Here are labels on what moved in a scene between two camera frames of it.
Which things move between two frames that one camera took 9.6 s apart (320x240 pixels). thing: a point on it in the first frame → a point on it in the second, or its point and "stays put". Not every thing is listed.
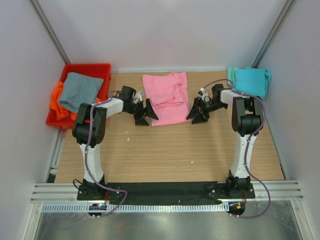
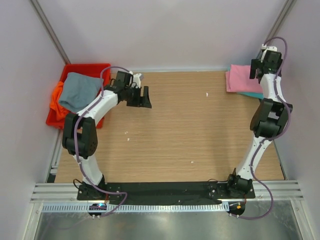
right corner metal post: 275,29 stays put
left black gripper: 148,111 → 141,101
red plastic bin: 100,71 stays put
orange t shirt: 62,111 stays put
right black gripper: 194,111 → 255,63
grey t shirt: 78,89 stays put
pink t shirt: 168,95 → 238,80
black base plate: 163,192 stays put
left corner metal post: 65,59 stays put
